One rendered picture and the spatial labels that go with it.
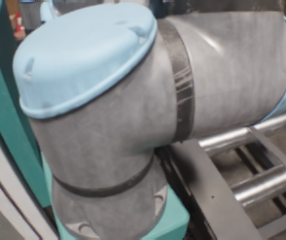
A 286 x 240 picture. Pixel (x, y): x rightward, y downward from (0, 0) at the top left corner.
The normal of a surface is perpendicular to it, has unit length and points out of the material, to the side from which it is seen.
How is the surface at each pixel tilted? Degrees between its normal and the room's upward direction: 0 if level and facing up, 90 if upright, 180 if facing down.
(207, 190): 0
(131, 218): 73
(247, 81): 69
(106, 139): 90
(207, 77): 57
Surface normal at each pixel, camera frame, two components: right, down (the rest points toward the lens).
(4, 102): 0.43, 0.58
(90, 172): 0.08, 0.65
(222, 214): -0.03, -0.76
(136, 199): 0.58, 0.25
